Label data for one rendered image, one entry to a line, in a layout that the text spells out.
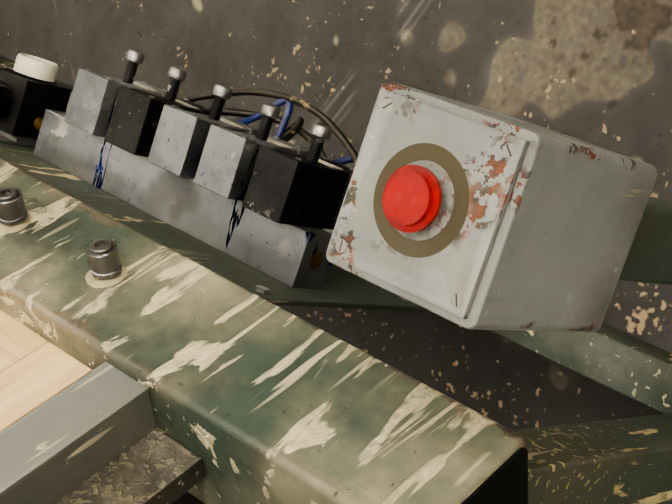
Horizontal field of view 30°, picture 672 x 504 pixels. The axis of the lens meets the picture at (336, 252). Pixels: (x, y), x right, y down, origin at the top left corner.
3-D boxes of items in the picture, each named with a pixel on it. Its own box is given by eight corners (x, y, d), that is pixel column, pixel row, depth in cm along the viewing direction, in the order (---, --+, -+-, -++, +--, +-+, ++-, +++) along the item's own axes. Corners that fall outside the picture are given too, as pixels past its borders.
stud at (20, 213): (34, 218, 109) (26, 190, 107) (11, 232, 107) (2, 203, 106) (17, 209, 110) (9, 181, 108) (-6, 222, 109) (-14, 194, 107)
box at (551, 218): (667, 169, 84) (537, 133, 70) (605, 334, 86) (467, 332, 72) (521, 118, 91) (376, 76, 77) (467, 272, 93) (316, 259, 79)
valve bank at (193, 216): (480, 166, 114) (316, 130, 95) (429, 311, 116) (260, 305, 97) (131, 31, 143) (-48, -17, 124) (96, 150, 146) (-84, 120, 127)
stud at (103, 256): (129, 272, 101) (122, 242, 99) (105, 287, 100) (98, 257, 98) (110, 261, 103) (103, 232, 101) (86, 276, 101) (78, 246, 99)
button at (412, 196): (463, 180, 73) (444, 176, 72) (441, 244, 74) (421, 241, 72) (411, 159, 76) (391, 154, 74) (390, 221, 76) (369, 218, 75)
